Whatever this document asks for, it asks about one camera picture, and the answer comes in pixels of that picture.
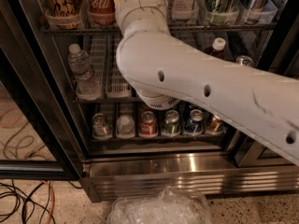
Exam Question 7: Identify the blue can bottom shelf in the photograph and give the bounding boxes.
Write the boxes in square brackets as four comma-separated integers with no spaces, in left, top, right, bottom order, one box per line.
[184,109,204,134]

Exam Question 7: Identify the water bottle bottom shelf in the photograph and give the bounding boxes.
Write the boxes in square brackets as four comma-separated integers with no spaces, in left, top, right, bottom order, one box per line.
[117,115,135,137]

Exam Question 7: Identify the clear plastic bag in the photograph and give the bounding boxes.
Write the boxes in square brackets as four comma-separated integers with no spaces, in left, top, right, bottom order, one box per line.
[107,186,212,224]

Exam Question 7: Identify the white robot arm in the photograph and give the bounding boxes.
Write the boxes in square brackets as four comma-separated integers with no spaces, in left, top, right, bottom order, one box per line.
[114,0,299,165]

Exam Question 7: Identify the brown tea bottle white cap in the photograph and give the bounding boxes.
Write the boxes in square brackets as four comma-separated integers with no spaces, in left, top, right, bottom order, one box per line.
[204,37,226,59]

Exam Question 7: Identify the green drink can top shelf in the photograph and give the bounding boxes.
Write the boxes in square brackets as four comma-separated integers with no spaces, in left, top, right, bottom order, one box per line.
[204,0,238,25]

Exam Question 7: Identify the yellow black drink can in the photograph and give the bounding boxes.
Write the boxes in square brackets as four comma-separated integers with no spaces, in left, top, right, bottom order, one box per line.
[45,0,83,29]

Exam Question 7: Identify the green can bottom shelf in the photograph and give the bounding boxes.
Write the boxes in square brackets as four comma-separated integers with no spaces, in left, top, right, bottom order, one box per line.
[163,110,180,135]

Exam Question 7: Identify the silver can bottom shelf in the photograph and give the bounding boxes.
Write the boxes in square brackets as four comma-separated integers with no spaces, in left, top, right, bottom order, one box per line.
[92,113,111,140]

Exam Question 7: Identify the left fridge glass door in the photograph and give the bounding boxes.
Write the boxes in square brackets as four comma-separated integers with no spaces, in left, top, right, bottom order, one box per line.
[0,50,79,180]

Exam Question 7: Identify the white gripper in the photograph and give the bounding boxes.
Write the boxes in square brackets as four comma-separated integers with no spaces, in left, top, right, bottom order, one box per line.
[113,0,168,36]

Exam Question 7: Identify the left red coke can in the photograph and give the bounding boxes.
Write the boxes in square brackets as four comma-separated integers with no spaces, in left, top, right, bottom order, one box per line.
[88,0,115,27]

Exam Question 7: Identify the orange cable on floor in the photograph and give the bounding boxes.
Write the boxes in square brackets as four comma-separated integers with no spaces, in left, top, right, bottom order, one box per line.
[41,180,57,224]

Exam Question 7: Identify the copper can bottom shelf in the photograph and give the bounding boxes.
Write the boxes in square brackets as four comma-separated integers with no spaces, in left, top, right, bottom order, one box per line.
[206,115,224,134]

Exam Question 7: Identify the white tea bottle top shelf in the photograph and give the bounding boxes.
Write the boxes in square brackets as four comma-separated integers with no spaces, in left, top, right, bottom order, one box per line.
[168,0,194,21]

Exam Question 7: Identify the black cables on floor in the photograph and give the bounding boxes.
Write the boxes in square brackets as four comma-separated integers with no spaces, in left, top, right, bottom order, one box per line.
[0,179,83,224]

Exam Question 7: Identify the silver blue can top shelf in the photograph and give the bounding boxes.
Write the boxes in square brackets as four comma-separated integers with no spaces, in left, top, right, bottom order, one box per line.
[240,0,268,25]

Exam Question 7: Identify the tilted blue red can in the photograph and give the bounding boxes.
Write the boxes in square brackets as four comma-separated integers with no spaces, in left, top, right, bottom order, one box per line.
[235,55,253,67]

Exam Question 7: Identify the empty white tray lane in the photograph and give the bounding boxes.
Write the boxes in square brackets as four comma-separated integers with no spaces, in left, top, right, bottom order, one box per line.
[106,35,132,98]

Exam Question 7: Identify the clear water bottle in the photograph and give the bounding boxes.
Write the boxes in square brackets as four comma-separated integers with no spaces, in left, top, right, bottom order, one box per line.
[68,44,100,101]

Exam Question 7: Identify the red coke can bottom shelf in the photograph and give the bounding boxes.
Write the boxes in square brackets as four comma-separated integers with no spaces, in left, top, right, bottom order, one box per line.
[140,111,157,135]

